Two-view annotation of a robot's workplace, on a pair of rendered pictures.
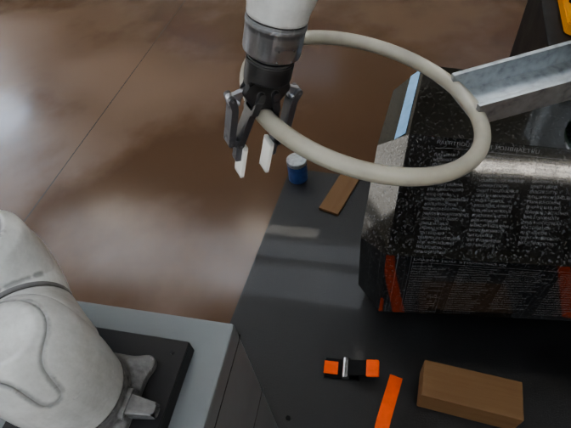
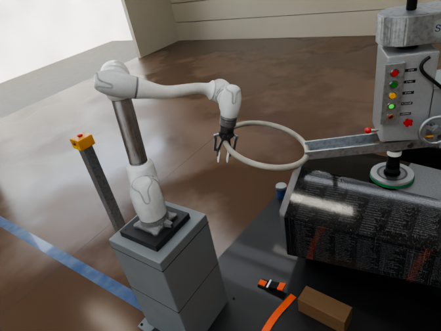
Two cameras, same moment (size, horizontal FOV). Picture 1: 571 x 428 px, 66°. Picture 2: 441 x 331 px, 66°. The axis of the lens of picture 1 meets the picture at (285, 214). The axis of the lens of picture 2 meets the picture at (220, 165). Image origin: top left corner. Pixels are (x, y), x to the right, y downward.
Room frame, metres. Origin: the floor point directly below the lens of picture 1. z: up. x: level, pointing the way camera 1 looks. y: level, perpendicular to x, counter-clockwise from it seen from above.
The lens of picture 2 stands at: (-0.94, -0.55, 2.03)
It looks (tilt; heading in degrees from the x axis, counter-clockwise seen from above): 32 degrees down; 22
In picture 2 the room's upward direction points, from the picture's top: 11 degrees counter-clockwise
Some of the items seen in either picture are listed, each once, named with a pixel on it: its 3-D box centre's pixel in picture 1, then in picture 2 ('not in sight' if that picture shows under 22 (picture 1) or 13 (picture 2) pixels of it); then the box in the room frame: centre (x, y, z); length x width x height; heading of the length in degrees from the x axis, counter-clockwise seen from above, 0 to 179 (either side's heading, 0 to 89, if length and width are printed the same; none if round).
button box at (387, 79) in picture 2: not in sight; (391, 94); (0.64, -0.79, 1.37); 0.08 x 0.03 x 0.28; 95
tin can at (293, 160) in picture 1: (296, 168); (281, 190); (1.56, -0.09, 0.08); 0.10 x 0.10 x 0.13
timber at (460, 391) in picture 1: (467, 394); (324, 308); (0.40, -0.50, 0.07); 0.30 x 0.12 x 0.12; 67
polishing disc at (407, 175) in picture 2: not in sight; (392, 173); (0.76, -0.85, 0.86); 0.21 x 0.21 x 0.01
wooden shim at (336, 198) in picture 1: (339, 194); not in sight; (1.41, -0.27, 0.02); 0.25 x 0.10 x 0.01; 144
